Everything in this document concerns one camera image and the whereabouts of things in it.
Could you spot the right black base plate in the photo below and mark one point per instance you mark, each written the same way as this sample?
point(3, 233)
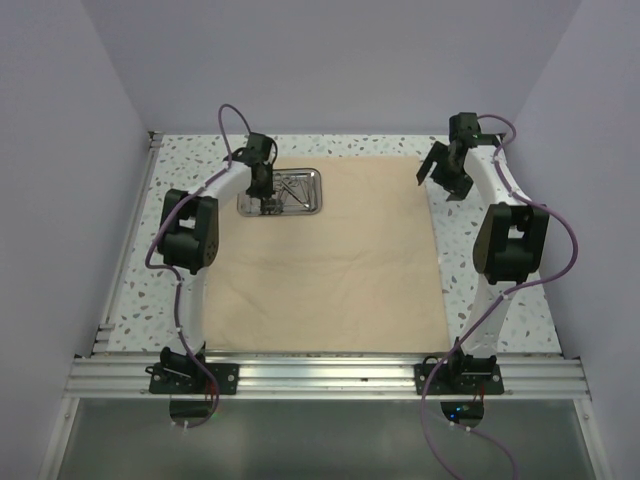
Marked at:
point(465, 384)

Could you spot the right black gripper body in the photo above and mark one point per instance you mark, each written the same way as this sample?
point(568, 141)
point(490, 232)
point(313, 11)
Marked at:
point(454, 165)

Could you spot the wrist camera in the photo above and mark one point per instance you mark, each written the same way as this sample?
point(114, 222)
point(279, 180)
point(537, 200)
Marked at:
point(261, 148)
point(463, 124)

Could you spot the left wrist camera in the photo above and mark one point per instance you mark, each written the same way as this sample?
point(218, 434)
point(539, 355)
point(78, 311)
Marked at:
point(261, 148)

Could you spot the steel instrument tray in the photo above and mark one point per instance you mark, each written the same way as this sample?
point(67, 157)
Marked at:
point(315, 190)

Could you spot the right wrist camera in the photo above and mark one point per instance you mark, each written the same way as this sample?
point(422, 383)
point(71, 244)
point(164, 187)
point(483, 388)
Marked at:
point(463, 124)

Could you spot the beige cloth wrap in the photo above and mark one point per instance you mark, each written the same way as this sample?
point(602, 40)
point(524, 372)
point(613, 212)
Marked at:
point(361, 275)

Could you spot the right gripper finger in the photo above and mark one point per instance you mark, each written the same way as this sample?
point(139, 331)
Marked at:
point(438, 152)
point(458, 187)

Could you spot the aluminium rail frame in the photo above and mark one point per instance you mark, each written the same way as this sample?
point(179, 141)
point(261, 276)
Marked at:
point(326, 377)

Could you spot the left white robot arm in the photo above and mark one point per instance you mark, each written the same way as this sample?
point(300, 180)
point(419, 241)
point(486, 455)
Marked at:
point(187, 243)

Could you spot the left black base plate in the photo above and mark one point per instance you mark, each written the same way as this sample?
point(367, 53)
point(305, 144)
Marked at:
point(164, 380)

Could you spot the steel surgical scissors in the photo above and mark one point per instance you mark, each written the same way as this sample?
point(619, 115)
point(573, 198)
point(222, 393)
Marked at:
point(293, 189)

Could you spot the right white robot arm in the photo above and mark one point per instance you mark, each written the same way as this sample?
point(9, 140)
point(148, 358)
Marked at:
point(507, 250)

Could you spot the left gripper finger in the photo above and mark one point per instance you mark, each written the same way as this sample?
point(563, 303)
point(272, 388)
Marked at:
point(270, 205)
point(252, 202)

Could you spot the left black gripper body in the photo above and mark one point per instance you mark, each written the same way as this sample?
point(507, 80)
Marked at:
point(267, 184)

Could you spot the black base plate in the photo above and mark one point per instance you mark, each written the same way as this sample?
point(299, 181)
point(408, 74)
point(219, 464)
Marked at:
point(164, 380)
point(465, 384)

